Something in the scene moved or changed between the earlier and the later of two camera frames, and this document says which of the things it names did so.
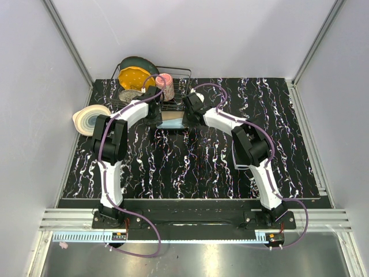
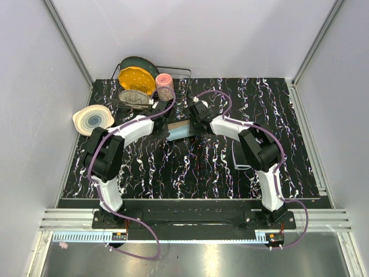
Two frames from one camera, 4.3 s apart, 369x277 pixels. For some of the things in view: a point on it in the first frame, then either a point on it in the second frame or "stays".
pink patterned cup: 168,93 stays
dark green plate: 138,62 stays
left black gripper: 157,120 → 164,134
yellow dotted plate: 134,78 stays
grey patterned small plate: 127,96 stays
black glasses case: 166,115 → 172,122
